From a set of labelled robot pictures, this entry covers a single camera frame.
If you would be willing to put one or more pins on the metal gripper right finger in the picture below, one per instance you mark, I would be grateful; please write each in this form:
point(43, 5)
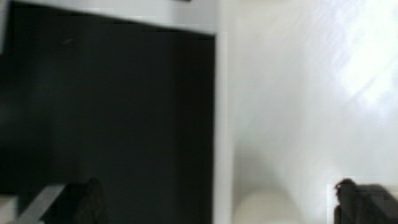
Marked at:
point(367, 204)

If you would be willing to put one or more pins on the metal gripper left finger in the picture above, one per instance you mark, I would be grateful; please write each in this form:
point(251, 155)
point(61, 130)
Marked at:
point(68, 204)

